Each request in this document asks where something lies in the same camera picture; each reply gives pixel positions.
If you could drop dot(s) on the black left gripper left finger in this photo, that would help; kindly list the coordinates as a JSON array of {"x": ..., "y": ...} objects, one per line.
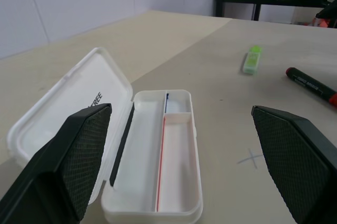
[{"x": 52, "y": 171}]

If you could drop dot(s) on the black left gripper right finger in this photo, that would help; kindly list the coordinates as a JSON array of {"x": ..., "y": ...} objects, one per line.
[{"x": 297, "y": 161}]

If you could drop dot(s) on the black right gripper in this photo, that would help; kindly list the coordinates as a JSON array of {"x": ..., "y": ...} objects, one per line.
[{"x": 332, "y": 5}]

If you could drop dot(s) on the black marker with red cap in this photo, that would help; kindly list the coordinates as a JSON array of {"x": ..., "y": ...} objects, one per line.
[{"x": 308, "y": 82}]

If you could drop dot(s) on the black pen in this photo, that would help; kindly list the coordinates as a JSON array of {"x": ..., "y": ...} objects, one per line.
[{"x": 121, "y": 145}]

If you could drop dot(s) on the white plastic pencil case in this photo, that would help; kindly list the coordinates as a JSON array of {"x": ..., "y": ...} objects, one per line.
[{"x": 79, "y": 95}]

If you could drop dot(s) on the small orange item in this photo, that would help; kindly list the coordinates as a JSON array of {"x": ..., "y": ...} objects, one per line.
[{"x": 322, "y": 23}]

